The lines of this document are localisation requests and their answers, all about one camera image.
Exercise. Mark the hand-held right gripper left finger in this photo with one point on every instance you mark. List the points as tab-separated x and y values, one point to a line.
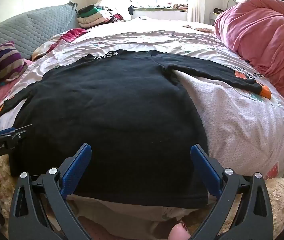
78	165

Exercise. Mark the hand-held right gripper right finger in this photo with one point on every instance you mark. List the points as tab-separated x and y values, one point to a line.
204	170

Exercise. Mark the black sweater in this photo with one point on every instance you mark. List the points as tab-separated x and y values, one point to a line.
112	105

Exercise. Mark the pile of folded clothes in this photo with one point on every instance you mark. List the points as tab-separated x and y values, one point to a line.
94	17

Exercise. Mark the clothes on windowsill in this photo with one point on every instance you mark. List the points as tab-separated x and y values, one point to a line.
167	6

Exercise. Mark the pink printed bed cover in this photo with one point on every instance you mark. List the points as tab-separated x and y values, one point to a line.
231	120

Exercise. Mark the grey quilted headboard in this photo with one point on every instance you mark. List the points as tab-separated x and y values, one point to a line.
32	27

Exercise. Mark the red patterned cloth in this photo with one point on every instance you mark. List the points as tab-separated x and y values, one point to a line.
69	33

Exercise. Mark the pink duvet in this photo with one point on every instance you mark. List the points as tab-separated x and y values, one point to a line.
264	37

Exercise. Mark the white desk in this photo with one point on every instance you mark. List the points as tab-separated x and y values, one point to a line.
214	17

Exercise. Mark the white curtain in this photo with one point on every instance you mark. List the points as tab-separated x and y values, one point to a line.
195	2

